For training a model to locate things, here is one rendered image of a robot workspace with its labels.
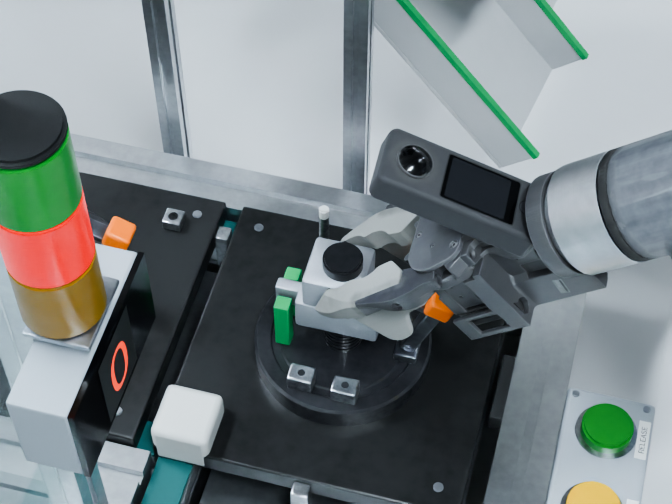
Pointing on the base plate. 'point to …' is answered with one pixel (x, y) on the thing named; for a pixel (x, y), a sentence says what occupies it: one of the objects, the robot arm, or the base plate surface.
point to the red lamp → (50, 251)
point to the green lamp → (41, 192)
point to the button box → (624, 483)
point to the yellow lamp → (63, 304)
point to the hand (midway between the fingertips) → (333, 271)
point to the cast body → (321, 265)
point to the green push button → (607, 428)
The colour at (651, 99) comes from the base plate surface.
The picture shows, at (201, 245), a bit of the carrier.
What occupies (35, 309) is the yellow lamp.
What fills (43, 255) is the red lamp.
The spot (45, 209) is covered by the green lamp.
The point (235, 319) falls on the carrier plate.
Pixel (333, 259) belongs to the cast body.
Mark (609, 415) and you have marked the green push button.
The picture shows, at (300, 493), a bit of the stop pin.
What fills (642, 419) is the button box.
